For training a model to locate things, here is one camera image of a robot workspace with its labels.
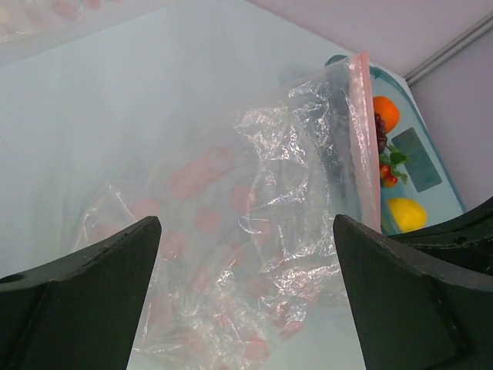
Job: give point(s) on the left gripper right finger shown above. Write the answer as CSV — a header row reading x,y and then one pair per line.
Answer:
x,y
412,310

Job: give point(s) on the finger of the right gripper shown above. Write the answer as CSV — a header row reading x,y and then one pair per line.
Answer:
x,y
465,241

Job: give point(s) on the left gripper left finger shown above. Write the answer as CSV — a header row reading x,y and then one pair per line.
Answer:
x,y
82,310

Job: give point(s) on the teal transparent plastic tray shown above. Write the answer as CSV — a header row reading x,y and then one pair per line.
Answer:
x,y
429,183

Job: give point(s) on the clear zip bag red dots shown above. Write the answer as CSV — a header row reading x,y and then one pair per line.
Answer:
x,y
247,274

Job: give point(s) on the zip bag red dots back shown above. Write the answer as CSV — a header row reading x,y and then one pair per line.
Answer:
x,y
21,19

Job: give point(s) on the yellow mango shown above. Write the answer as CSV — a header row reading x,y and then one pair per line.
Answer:
x,y
408,214

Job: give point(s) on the red cherries with green leaves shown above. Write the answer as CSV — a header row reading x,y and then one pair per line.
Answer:
x,y
391,161

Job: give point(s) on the purple grape bunch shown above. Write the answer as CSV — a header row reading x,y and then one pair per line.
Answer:
x,y
381,132

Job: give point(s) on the orange fruit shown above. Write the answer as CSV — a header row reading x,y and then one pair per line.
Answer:
x,y
387,110

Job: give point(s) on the right aluminium frame post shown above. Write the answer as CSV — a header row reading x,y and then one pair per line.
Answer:
x,y
452,49

